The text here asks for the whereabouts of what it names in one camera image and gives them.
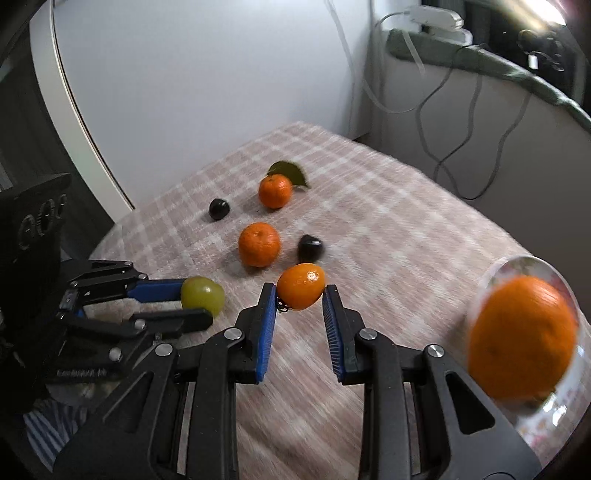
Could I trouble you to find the green grape fruit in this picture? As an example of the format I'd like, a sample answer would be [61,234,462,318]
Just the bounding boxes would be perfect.
[180,276,225,318]

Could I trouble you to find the dark cherry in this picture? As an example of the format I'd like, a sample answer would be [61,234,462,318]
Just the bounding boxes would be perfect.
[208,198,230,221]
[297,234,325,263]

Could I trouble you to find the large round orange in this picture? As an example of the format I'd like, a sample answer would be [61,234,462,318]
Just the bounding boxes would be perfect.
[468,275,578,402]

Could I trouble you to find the small mandarin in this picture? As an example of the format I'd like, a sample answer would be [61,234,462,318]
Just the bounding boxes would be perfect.
[238,222,281,268]

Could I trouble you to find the small kumquat orange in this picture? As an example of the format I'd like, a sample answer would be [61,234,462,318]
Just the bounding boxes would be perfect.
[276,263,325,310]

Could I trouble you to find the mandarin with green leaf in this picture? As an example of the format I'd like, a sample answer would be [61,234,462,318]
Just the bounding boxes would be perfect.
[259,160,310,210]

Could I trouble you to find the floral white plate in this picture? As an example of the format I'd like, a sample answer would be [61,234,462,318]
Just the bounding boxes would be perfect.
[466,255,590,466]

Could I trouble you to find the pink plaid tablecloth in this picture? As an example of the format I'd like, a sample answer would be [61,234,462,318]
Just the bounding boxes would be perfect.
[94,122,524,479]

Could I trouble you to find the white power strip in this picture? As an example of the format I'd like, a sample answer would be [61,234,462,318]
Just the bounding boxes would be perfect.
[408,5,473,45]

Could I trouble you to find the white cable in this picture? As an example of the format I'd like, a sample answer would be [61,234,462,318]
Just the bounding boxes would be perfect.
[324,0,426,115]

